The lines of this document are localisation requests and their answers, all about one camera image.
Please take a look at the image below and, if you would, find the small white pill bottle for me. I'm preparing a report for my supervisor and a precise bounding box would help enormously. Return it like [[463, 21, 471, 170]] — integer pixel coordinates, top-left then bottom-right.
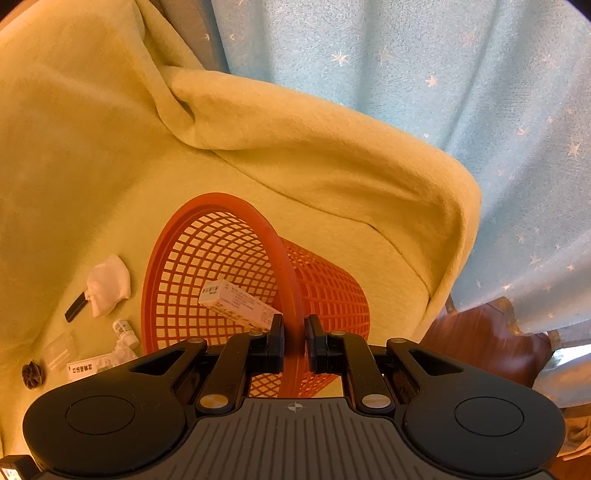
[[112, 319, 139, 350]]

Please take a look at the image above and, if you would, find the red plastic mesh basket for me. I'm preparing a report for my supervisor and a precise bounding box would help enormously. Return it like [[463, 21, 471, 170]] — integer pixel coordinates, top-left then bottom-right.
[[141, 193, 370, 398]]

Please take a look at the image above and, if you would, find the clear plastic wrapper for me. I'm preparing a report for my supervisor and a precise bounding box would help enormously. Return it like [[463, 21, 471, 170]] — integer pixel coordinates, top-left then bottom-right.
[[110, 342, 137, 367]]

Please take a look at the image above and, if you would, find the grey curtain panel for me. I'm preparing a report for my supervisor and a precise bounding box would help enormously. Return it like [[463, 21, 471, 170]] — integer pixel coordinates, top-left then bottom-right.
[[160, 0, 229, 73]]

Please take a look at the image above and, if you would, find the white medicine box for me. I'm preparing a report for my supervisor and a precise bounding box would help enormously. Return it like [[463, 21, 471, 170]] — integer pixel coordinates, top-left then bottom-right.
[[198, 279, 280, 330]]

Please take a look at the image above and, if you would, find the light blue star curtain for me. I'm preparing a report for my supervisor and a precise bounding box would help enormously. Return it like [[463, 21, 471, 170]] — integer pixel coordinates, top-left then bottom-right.
[[212, 1, 590, 332]]

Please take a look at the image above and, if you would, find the yellow-green blanket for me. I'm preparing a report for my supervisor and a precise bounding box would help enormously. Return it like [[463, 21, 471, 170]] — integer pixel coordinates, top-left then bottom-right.
[[1, 1, 481, 454]]

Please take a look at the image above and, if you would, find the crumpled white tissue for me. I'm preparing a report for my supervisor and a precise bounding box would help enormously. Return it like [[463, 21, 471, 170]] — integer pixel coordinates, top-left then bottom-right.
[[84, 255, 131, 318]]

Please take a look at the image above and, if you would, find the dark brown pinecone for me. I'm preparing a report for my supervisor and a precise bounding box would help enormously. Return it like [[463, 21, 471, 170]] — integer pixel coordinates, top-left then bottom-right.
[[21, 360, 46, 390]]

